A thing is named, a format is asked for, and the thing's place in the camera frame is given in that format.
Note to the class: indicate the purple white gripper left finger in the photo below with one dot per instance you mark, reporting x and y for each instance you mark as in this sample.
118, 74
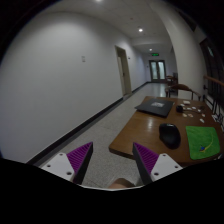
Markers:
71, 166

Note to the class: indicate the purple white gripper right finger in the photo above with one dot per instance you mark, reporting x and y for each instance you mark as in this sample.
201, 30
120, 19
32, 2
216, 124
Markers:
153, 166

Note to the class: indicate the black computer mouse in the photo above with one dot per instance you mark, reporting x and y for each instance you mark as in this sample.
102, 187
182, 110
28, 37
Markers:
169, 135

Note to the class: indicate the green mouse pad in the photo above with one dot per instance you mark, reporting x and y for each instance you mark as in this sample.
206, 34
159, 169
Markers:
203, 142

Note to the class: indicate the black closed laptop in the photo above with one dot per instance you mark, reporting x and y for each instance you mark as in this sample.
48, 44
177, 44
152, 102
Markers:
158, 107

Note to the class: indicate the small black box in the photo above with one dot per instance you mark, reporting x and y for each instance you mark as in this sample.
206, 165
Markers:
179, 109

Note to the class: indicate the white card on table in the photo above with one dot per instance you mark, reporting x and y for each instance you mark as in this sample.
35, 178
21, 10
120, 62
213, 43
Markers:
186, 102

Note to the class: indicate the wooden chair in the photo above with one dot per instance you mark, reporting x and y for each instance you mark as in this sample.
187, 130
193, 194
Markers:
183, 88

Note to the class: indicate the beige side door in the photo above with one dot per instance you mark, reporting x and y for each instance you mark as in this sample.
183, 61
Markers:
123, 70

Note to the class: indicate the glass double exit door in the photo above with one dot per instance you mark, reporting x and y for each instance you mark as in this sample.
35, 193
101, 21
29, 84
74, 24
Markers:
157, 70

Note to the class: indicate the wooden handrail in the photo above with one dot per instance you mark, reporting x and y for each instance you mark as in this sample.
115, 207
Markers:
214, 80

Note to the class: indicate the green exit sign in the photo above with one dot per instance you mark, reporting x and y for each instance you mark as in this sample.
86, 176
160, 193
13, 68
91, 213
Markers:
155, 54

